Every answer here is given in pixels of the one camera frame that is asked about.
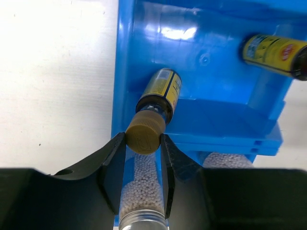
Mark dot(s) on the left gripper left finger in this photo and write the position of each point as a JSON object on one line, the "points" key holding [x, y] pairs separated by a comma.
{"points": [[84, 196]]}

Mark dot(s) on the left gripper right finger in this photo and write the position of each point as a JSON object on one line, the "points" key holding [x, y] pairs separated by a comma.
{"points": [[196, 198]]}

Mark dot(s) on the silver-lid bead jar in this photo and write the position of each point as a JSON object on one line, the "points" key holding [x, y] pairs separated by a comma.
{"points": [[141, 202], [221, 160]]}

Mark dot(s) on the yellow-label sauce bottle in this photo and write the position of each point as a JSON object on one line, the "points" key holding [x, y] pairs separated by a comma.
{"points": [[154, 111], [283, 55]]}

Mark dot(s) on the near blue storage bin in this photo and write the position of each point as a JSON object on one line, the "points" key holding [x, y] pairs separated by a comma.
{"points": [[191, 154]]}

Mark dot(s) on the blue storage bin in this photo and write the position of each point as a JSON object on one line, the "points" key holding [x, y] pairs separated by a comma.
{"points": [[191, 154], [224, 105]]}

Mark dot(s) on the middle blue storage bin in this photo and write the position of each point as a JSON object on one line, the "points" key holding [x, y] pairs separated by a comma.
{"points": [[224, 105]]}

